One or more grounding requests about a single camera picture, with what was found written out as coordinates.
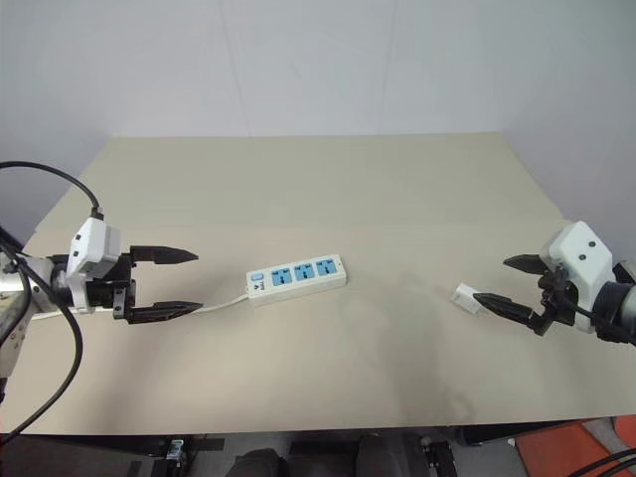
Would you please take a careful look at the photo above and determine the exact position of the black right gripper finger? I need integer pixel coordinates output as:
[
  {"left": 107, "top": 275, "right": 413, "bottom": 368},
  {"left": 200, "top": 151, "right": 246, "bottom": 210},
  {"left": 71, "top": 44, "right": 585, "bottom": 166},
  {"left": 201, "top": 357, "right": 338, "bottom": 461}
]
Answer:
[
  {"left": 472, "top": 292, "right": 542, "bottom": 326},
  {"left": 502, "top": 253, "right": 549, "bottom": 274}
]

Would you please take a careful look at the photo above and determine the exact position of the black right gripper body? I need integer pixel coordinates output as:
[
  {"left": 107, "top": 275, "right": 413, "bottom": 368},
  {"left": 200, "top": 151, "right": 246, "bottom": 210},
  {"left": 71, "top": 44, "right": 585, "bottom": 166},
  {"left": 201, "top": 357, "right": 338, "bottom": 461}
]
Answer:
[{"left": 529, "top": 264, "right": 593, "bottom": 339}]

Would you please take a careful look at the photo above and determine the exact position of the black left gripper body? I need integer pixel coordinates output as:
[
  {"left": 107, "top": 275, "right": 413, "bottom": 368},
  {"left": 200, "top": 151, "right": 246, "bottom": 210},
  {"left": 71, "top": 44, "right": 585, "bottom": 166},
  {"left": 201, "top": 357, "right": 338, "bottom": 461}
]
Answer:
[{"left": 84, "top": 250, "right": 138, "bottom": 325}]

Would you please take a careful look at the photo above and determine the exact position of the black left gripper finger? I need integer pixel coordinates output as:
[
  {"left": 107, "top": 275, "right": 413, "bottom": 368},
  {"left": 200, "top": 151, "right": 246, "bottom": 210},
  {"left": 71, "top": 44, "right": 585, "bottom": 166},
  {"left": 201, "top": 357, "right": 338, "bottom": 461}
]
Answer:
[
  {"left": 128, "top": 243, "right": 201, "bottom": 269},
  {"left": 126, "top": 300, "right": 207, "bottom": 326}
]

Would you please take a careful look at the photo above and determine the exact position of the white plug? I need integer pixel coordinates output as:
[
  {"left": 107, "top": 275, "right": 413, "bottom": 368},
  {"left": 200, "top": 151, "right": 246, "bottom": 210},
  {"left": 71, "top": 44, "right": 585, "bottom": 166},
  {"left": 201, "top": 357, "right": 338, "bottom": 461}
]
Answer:
[{"left": 448, "top": 282, "right": 484, "bottom": 316}]

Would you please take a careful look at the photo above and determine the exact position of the white blue power strip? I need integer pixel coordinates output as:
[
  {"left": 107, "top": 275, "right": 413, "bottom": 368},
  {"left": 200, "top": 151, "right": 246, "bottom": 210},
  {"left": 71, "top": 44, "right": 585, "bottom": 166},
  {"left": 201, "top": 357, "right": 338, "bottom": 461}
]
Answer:
[{"left": 245, "top": 254, "right": 348, "bottom": 306}]

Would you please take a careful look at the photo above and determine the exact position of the orange floor mat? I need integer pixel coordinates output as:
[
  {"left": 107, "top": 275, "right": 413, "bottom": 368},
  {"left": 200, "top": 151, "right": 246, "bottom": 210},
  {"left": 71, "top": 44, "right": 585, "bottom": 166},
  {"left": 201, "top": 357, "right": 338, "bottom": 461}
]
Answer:
[{"left": 514, "top": 429, "right": 636, "bottom": 477}]

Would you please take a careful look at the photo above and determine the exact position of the dark rounded shape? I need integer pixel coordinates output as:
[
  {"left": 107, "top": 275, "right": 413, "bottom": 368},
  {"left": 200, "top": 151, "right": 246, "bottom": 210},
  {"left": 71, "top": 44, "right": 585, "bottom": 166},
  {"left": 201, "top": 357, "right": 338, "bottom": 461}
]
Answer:
[{"left": 227, "top": 446, "right": 292, "bottom": 477}]

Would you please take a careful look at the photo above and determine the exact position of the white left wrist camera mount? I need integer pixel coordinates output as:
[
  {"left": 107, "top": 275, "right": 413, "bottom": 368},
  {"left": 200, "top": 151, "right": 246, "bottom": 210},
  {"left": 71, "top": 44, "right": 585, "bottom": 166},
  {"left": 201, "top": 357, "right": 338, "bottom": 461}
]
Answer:
[{"left": 65, "top": 216, "right": 123, "bottom": 315}]

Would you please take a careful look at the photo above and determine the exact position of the white cable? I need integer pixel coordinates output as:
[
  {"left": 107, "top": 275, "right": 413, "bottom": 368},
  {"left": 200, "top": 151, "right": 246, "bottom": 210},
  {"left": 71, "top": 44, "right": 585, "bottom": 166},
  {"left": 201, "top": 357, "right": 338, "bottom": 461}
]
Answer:
[{"left": 191, "top": 293, "right": 250, "bottom": 316}]

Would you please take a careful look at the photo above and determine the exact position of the black left wrist camera cable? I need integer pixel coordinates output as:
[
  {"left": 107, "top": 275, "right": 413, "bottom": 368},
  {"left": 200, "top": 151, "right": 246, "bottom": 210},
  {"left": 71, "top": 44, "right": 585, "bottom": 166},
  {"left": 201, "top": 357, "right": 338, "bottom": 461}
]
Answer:
[{"left": 0, "top": 160, "right": 105, "bottom": 223}]

